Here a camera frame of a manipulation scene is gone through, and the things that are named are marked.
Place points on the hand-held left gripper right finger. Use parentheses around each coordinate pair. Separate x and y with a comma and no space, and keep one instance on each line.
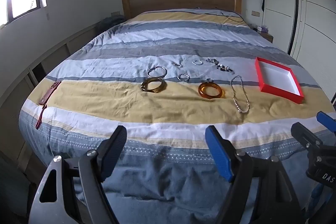
(218,153)

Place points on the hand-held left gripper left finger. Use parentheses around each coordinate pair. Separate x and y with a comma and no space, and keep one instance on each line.
(115,151)

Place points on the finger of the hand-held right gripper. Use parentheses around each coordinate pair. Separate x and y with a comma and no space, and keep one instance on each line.
(327,120)
(305,136)

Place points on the amber bangle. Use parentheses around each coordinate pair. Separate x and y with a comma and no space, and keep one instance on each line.
(203,92)

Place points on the red jewelry box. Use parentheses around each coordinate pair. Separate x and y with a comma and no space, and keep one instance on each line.
(278,77)

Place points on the dark brown bangle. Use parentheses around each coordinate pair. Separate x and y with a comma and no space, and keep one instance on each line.
(147,87)

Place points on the silver bangle pair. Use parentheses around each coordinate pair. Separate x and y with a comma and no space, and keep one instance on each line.
(157,72)

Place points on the wooden nightstand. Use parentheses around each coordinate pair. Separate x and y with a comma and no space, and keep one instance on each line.
(268,36)

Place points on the purple tissue box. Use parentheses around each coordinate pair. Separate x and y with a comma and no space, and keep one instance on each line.
(263,28)

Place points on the low wooden shelf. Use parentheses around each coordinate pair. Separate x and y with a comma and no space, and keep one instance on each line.
(52,56)

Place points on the white wardrobe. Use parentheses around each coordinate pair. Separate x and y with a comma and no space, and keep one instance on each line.
(312,3)

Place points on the dark clothes pile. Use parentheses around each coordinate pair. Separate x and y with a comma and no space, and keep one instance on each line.
(109,23)

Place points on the beige wall socket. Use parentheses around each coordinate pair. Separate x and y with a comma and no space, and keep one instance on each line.
(255,13)

